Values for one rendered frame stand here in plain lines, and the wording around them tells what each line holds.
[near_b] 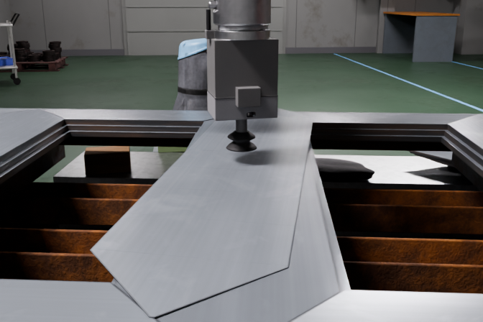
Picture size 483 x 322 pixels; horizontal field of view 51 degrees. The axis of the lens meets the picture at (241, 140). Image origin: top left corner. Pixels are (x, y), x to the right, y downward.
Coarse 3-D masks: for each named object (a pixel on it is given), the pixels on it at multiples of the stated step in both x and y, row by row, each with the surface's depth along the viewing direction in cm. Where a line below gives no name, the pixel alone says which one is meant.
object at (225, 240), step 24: (144, 216) 53; (168, 216) 53; (120, 240) 48; (144, 240) 48; (168, 240) 48; (192, 240) 48; (216, 240) 48; (240, 240) 48; (264, 240) 48; (288, 240) 48; (288, 264) 44
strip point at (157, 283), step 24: (120, 264) 44; (144, 264) 44; (168, 264) 44; (192, 264) 44; (216, 264) 44; (240, 264) 44; (264, 264) 44; (144, 288) 40; (168, 288) 40; (192, 288) 40; (216, 288) 40; (144, 312) 37; (168, 312) 37
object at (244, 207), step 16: (160, 192) 60; (176, 192) 60; (192, 192) 60; (208, 192) 60; (224, 192) 60; (144, 208) 55; (160, 208) 55; (176, 208) 55; (192, 208) 55; (208, 208) 55; (224, 208) 55; (240, 208) 55; (256, 208) 55; (272, 208) 55; (288, 208) 55; (288, 224) 51
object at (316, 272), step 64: (64, 128) 95; (128, 128) 95; (192, 128) 95; (320, 128) 94; (384, 128) 93; (448, 128) 92; (320, 192) 63; (320, 256) 45; (192, 320) 36; (256, 320) 36
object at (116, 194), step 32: (32, 192) 98; (64, 192) 98; (96, 192) 97; (128, 192) 97; (352, 192) 94; (384, 192) 94; (416, 192) 93; (448, 192) 93; (480, 192) 93; (96, 224) 91; (352, 224) 88; (384, 224) 88; (416, 224) 87; (448, 224) 87; (480, 224) 87
